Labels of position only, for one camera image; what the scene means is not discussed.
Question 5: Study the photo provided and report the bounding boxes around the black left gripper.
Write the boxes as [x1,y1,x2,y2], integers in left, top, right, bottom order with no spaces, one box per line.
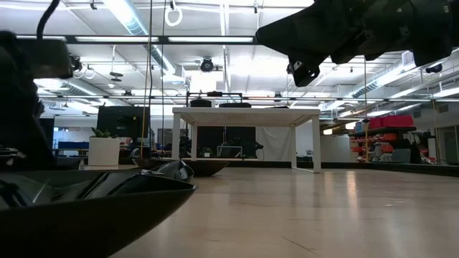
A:
[0,31,75,169]

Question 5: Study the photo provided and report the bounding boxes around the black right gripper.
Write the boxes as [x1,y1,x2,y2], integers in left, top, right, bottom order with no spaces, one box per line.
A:
[256,0,413,87]

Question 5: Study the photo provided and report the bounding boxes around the blue background bench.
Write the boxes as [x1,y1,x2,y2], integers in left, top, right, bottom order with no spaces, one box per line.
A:
[57,140,90,151]

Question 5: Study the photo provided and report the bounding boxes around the white pot with succulent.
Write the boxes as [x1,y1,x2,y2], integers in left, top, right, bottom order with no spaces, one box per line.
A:
[87,127,122,167]

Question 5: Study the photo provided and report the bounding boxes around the white perforated metal riser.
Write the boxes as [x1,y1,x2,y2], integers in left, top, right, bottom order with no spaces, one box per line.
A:
[171,107,322,174]

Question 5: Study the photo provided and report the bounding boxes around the black monitor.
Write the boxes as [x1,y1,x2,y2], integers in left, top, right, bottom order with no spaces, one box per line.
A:
[96,105,151,139]

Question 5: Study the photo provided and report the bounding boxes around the white background sheet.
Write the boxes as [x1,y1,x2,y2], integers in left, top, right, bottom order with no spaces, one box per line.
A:
[255,125,298,162]

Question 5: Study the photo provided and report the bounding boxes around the black overhead bar with lights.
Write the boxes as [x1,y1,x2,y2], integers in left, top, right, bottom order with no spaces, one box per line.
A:
[16,34,259,46]

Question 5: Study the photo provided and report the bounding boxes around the black background panel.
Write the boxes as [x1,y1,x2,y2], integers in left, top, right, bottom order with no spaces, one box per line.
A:
[196,125,257,159]

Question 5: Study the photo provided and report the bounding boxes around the red storage bins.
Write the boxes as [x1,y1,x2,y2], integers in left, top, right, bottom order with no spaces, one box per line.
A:
[368,114,415,130]

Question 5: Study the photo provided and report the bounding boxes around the storage shelf with orange bins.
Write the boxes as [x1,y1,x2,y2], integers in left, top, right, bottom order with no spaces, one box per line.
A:
[349,125,437,165]

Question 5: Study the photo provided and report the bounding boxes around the black overhead camera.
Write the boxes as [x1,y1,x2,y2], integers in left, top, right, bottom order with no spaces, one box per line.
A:
[199,56,215,74]

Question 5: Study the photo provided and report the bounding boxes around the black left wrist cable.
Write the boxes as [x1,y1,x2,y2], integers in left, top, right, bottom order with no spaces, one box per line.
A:
[35,0,61,40]

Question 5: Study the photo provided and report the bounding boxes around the silver ventilation duct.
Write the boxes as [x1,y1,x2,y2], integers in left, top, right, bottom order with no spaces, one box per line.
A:
[351,49,417,100]
[103,0,187,85]

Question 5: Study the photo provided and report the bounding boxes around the white cable ring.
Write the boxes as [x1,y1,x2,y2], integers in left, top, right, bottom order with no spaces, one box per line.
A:
[164,6,184,28]

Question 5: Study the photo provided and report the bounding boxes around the black hanging cable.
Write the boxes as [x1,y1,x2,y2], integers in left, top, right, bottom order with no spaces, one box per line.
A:
[160,0,168,158]

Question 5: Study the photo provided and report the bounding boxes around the black aluminium table frame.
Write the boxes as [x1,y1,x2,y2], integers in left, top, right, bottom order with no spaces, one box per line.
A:
[0,157,459,178]

